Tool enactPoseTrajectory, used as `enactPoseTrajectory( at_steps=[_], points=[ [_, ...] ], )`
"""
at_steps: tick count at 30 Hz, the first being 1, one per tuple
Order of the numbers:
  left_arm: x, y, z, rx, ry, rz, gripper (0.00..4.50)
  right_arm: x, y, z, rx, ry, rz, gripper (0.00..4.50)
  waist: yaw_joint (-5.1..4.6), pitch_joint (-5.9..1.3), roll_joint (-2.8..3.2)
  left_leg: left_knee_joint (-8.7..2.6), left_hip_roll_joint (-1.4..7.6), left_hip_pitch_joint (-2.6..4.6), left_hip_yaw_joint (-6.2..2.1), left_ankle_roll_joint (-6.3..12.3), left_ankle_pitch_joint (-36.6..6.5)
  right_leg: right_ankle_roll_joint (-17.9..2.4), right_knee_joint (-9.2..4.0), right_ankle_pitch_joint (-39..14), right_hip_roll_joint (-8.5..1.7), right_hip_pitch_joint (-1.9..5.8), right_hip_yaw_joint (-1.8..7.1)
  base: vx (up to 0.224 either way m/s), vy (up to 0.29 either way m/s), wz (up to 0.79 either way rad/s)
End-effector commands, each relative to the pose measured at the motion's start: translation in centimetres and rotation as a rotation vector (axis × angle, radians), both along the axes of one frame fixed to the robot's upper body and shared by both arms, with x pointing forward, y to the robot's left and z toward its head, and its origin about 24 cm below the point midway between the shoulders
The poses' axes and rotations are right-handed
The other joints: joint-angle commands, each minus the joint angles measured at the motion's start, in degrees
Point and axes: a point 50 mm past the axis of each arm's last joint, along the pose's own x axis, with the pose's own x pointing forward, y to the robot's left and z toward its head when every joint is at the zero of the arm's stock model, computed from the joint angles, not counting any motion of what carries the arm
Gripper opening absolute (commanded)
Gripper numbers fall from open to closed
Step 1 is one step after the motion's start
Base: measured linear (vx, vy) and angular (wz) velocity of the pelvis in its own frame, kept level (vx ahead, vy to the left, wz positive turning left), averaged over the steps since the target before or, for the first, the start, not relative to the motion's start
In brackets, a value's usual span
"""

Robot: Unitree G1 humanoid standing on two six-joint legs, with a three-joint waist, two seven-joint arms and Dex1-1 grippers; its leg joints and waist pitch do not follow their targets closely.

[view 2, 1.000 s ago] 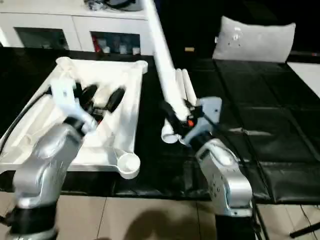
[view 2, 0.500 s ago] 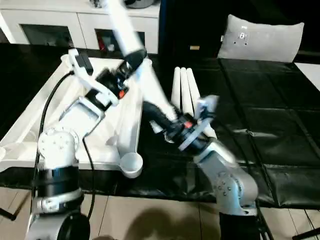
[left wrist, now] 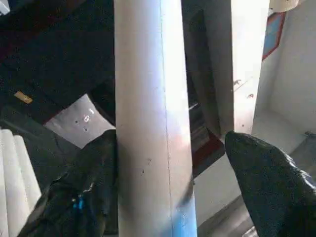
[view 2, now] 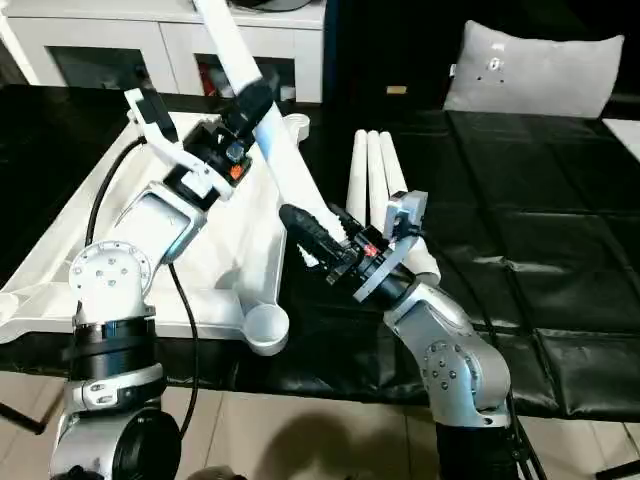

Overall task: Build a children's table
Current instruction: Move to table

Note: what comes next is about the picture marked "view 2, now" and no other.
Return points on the white plastic table leg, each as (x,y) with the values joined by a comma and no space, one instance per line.
(395,175)
(285,150)
(377,190)
(357,190)

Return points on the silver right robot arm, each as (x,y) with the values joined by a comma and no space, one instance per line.
(450,350)

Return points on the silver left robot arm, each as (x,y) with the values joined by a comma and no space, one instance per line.
(105,270)

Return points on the small red item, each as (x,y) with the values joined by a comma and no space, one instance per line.
(207,80)

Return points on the white plastic table top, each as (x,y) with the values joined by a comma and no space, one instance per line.
(235,225)

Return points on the white cabinet with glass doors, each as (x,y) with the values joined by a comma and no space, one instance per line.
(170,50)

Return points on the dark round object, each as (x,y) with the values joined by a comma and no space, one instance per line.
(275,5)

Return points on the black padded mat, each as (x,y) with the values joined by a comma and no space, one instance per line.
(500,200)

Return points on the grey pillow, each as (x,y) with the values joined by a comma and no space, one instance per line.
(550,75)

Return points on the white flat board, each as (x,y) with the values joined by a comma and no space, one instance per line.
(627,132)

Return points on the black stand leg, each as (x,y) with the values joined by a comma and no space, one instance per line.
(22,419)
(625,467)

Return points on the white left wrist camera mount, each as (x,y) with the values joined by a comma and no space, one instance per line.
(172,155)

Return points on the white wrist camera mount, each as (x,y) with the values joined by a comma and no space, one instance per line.
(172,155)
(407,210)

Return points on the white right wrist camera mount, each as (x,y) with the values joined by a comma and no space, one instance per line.
(407,210)

